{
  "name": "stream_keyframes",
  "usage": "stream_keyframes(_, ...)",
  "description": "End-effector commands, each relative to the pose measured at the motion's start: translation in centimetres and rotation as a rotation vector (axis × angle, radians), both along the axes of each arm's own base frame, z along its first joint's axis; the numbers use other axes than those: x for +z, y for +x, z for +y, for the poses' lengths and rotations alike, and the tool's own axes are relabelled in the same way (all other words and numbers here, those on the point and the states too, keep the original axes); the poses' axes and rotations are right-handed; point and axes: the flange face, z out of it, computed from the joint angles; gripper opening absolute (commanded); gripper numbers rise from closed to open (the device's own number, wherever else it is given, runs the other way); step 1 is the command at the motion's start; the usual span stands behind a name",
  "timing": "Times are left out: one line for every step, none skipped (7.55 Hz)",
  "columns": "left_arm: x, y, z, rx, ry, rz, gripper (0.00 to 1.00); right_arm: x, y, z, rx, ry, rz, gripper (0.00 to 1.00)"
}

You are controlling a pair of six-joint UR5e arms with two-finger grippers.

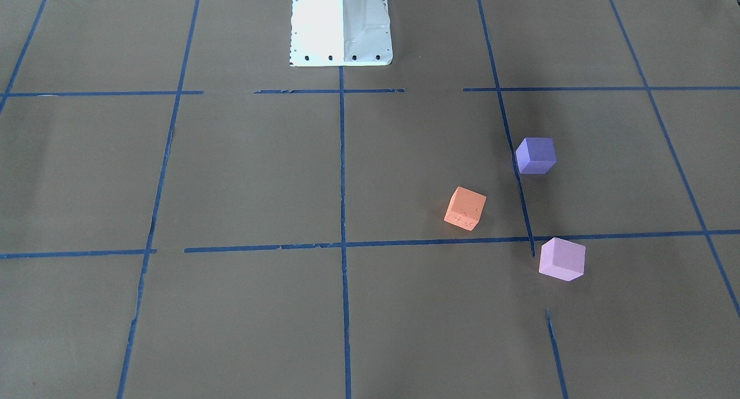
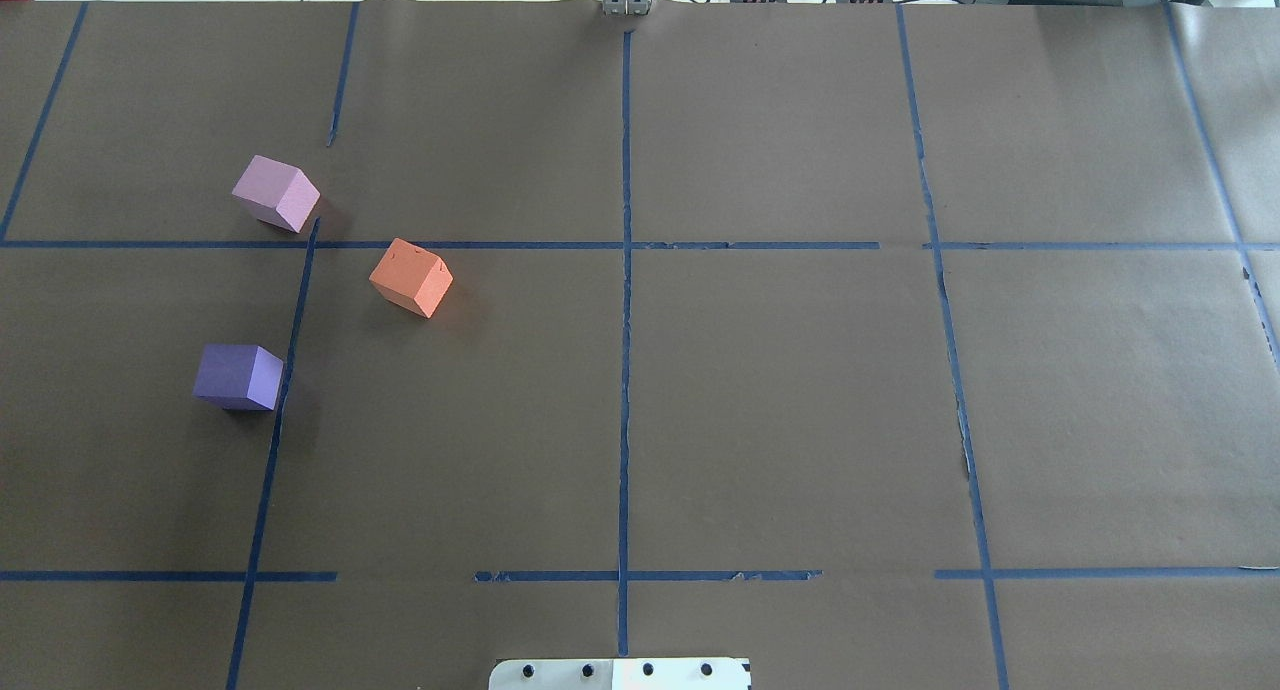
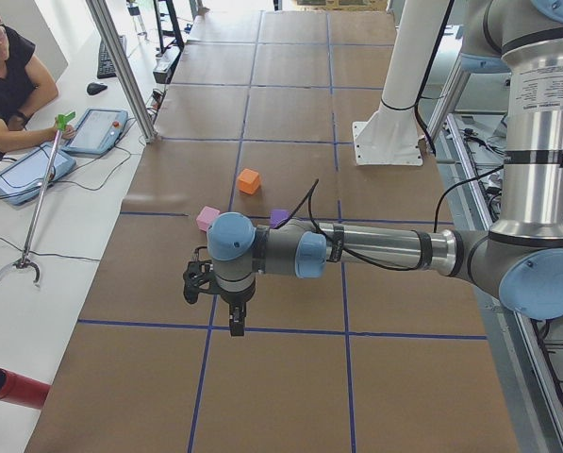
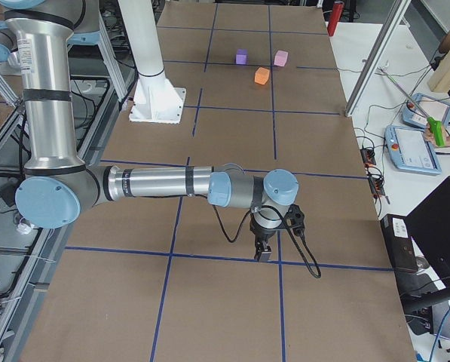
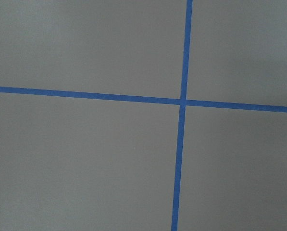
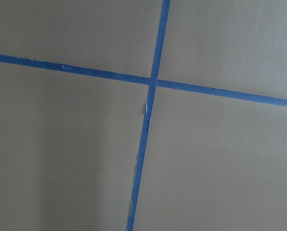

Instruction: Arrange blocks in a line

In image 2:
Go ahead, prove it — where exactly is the pink foam cube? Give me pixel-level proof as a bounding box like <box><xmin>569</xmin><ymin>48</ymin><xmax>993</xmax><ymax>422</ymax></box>
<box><xmin>230</xmin><ymin>154</ymin><xmax>321</xmax><ymax>233</ymax></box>

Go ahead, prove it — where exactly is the orange foam cube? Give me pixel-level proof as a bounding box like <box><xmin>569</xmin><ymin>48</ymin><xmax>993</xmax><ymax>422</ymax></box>
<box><xmin>369</xmin><ymin>238</ymin><xmax>453</xmax><ymax>317</ymax></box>

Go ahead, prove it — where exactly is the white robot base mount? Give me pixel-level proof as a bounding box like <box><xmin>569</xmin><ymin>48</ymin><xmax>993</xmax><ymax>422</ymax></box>
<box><xmin>488</xmin><ymin>657</ymin><xmax>753</xmax><ymax>689</ymax></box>

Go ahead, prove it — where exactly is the purple foam cube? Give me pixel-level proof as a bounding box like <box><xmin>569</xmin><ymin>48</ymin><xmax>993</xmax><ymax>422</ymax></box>
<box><xmin>192</xmin><ymin>344</ymin><xmax>284</xmax><ymax>411</ymax></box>

